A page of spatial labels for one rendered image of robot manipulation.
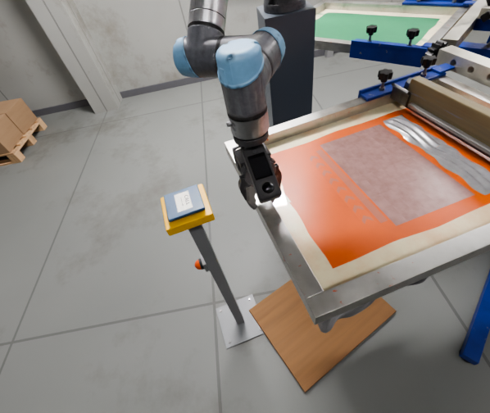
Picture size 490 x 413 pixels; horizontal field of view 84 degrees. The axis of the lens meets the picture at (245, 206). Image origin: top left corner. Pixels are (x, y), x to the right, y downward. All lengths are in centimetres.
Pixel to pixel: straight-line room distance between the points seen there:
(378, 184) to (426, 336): 104
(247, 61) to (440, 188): 56
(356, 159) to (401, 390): 107
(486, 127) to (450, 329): 107
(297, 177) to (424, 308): 114
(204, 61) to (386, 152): 55
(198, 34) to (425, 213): 62
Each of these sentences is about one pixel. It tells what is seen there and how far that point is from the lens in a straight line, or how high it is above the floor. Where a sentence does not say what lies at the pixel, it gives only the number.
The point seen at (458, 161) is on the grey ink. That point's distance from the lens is 89.
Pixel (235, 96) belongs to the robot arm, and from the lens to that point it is 48.
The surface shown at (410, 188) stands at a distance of 79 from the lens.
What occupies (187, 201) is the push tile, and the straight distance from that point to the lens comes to 75.
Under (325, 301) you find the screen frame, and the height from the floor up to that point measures 99.
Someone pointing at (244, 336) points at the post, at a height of 1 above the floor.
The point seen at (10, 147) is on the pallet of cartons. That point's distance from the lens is 375.
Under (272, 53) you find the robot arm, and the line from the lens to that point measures 55.
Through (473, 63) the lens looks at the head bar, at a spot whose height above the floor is 104.
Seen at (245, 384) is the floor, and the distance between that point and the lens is 151.
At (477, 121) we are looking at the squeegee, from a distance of 91.
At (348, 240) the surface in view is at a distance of 65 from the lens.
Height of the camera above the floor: 149
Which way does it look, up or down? 48 degrees down
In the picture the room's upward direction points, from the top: 13 degrees counter-clockwise
